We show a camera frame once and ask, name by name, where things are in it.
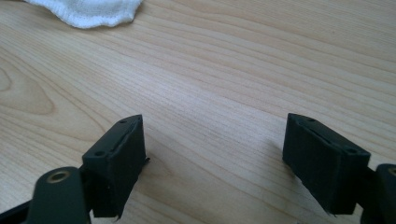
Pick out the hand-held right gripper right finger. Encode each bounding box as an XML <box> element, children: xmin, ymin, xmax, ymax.
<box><xmin>282</xmin><ymin>112</ymin><xmax>372</xmax><ymax>217</ymax></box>

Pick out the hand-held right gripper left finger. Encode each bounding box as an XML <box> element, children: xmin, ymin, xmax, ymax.
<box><xmin>81</xmin><ymin>114</ymin><xmax>151</xmax><ymax>219</ymax></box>

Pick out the white towel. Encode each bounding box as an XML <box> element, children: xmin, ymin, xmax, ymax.
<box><xmin>22</xmin><ymin>0</ymin><xmax>145</xmax><ymax>30</ymax></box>

